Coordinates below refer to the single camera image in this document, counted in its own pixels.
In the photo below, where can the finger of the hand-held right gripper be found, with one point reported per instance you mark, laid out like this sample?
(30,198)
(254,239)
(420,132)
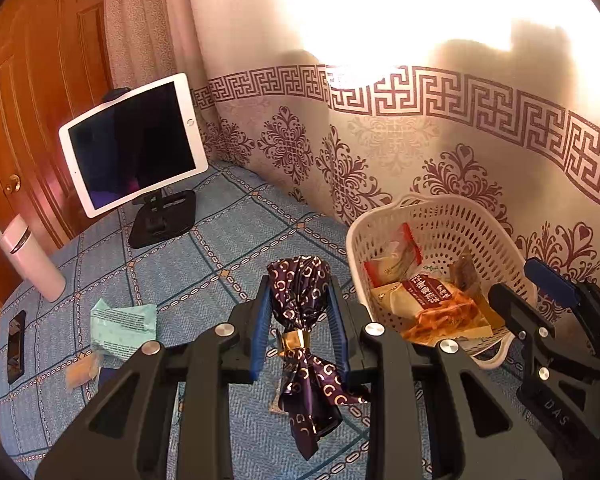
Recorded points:
(550,280)
(530,330)

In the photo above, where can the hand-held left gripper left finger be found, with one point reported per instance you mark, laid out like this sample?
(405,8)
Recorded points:
(260,330)

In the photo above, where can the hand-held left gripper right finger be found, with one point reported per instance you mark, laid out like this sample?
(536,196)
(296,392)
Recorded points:
(338,330)

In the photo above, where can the purple foil chocolate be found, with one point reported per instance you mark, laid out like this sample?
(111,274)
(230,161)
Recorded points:
(300,300)

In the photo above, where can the red orange snack packet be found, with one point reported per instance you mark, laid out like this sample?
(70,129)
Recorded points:
(395,260)

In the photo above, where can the brown cracker packet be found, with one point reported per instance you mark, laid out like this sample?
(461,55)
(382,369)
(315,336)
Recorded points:
(440,315)

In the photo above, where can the white plastic basket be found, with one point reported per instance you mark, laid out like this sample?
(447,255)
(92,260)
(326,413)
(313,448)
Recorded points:
(460,220)

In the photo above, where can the green snack packet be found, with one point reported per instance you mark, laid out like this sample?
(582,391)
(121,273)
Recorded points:
(122,322)

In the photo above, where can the dark blue box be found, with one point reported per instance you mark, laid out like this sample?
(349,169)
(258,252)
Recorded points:
(109,379)

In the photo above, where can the blue patterned tablecloth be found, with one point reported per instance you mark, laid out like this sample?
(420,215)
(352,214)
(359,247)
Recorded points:
(220,240)

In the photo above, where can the black tablet stand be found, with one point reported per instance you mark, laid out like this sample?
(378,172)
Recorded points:
(165,215)

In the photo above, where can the patterned curtain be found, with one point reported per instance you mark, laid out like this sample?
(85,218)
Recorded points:
(380,135)

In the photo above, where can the white tablet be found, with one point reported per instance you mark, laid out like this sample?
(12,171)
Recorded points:
(130,145)

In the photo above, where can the pink thermos bottle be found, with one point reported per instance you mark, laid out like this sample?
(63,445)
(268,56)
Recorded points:
(30,260)

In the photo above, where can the black smartphone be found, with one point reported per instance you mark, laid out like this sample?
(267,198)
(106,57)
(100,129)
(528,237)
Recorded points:
(16,347)

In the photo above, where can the brass door knob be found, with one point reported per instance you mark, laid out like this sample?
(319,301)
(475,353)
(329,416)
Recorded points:
(13,183)

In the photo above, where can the wooden door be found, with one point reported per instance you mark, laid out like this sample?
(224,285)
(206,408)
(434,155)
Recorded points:
(45,85)

